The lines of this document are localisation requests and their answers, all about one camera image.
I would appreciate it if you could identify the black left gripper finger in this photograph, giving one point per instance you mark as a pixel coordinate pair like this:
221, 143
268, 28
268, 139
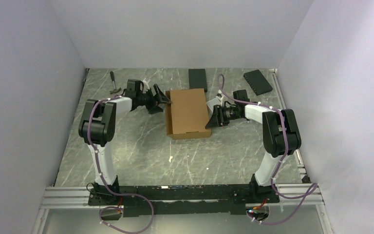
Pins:
160, 97
154, 109

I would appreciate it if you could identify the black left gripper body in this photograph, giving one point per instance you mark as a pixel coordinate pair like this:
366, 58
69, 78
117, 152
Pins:
147, 99

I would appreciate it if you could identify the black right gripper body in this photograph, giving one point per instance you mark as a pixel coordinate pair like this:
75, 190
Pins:
226, 114

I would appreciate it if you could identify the brown cardboard box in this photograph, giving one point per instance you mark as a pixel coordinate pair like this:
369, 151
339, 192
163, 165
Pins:
187, 114

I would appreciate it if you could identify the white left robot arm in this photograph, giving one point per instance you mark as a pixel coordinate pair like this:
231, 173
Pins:
97, 127

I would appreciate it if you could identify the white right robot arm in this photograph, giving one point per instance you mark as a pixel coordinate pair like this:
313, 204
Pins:
280, 132

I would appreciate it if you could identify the white grey router box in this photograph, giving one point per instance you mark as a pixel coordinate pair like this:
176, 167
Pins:
211, 103

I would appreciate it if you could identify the small black box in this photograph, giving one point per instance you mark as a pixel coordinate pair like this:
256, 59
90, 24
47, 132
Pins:
197, 79

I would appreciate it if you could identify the black hammer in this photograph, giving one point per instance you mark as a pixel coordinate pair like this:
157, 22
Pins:
115, 89

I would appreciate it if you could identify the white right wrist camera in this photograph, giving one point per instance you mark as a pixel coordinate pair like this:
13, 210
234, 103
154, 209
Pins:
220, 97

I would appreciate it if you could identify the black flat network switch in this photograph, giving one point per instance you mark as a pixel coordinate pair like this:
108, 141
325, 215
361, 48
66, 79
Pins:
257, 82

